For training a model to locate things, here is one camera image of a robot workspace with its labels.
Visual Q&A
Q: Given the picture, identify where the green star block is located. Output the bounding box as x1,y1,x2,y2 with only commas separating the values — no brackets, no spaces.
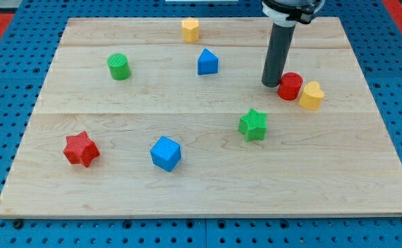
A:
238,108,267,142

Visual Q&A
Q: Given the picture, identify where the yellow hexagon block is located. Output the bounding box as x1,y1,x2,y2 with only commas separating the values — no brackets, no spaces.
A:
181,17,200,43

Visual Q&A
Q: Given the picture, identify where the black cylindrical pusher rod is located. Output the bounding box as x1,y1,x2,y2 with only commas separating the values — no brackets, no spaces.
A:
262,23,295,87

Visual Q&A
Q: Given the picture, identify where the wooden board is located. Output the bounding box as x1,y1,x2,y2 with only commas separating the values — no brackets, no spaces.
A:
0,17,402,219

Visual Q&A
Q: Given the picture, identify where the blue cube block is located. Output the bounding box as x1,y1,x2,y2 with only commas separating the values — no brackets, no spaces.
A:
150,136,181,172

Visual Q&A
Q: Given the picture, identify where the yellow heart block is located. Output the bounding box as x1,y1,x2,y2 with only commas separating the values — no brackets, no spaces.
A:
299,81,325,111

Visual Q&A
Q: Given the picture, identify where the red cylinder block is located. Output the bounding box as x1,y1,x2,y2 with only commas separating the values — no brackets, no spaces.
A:
277,72,304,101

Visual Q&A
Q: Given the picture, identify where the red star block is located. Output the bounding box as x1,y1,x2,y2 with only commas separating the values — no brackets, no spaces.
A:
63,131,100,167

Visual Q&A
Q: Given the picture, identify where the green cylinder block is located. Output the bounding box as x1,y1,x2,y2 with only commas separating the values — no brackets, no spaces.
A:
107,53,131,81

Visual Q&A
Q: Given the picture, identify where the blue triangle block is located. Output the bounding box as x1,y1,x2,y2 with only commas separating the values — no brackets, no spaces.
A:
197,48,219,75

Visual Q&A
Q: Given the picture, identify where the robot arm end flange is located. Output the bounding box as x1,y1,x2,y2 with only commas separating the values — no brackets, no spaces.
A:
262,0,325,28

